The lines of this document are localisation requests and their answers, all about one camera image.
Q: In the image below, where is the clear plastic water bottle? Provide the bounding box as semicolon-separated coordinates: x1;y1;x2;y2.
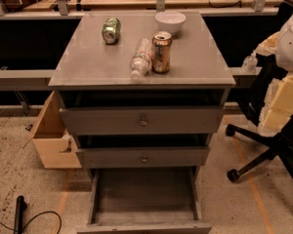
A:
130;38;151;80

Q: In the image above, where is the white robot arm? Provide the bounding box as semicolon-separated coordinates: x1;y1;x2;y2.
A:
275;15;293;72

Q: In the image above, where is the grey drawer cabinet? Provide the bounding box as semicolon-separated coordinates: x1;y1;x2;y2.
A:
48;11;236;180

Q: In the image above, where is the grey top drawer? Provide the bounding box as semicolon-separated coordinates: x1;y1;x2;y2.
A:
60;107;223;136

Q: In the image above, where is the grey middle drawer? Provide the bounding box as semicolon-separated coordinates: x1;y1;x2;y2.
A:
76;147;209;169

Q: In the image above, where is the grey open bottom drawer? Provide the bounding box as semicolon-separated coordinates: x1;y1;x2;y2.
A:
76;167;212;234

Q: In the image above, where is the gold soda can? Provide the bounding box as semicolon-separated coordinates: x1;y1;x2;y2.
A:
151;31;172;73

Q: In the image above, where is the green soda can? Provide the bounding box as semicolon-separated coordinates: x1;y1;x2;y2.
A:
102;17;121;44

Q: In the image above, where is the white bowl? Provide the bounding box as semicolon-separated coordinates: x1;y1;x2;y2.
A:
155;11;187;34

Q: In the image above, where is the black office chair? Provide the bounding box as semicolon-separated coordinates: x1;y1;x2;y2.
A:
226;65;293;181

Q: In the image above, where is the black cylinder tool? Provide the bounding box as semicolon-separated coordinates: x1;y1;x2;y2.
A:
14;195;27;234

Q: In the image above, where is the black floor cable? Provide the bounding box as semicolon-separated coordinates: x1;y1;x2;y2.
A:
0;210;63;234

